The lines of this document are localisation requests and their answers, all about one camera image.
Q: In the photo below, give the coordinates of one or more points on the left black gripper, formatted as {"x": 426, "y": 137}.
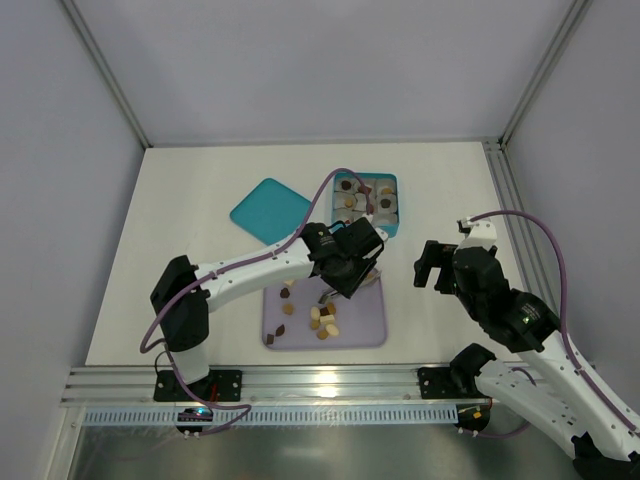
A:
{"x": 351, "y": 279}

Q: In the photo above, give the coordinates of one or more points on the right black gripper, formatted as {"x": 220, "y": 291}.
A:
{"x": 430, "y": 262}

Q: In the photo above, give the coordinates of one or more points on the metal serving tongs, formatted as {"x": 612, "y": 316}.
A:
{"x": 331, "y": 293}

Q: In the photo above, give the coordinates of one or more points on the teal box lid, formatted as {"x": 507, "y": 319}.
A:
{"x": 270, "y": 212}

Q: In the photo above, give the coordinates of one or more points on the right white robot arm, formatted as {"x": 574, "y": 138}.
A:
{"x": 599, "y": 444}

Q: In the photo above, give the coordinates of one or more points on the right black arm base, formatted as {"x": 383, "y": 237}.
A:
{"x": 457, "y": 379}

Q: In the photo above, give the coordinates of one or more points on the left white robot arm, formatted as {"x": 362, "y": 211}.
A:
{"x": 186, "y": 294}

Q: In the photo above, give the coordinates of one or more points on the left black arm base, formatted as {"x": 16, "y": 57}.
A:
{"x": 220, "y": 385}

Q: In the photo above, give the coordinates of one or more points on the teal chocolate box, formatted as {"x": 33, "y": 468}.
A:
{"x": 385, "y": 219}

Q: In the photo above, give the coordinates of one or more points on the white bar chocolate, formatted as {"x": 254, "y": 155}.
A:
{"x": 327, "y": 319}

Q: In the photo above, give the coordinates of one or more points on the white almond chocolate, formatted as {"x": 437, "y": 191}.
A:
{"x": 332, "y": 330}

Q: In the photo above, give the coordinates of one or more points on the lilac plastic tray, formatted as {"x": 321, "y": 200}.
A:
{"x": 304, "y": 315}

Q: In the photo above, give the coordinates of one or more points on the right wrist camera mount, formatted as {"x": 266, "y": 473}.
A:
{"x": 477, "y": 234}

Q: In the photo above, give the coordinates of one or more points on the right aluminium frame post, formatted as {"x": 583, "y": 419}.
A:
{"x": 523, "y": 234}

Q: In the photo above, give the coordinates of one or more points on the aluminium frame post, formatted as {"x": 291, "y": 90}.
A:
{"x": 87, "y": 39}
{"x": 523, "y": 234}

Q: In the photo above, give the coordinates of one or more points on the aluminium mounting rail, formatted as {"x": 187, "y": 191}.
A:
{"x": 133, "y": 385}

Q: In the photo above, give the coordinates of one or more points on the slotted cable duct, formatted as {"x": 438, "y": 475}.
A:
{"x": 279, "y": 415}

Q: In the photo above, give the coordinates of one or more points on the left aluminium frame post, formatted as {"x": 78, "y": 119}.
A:
{"x": 87, "y": 39}

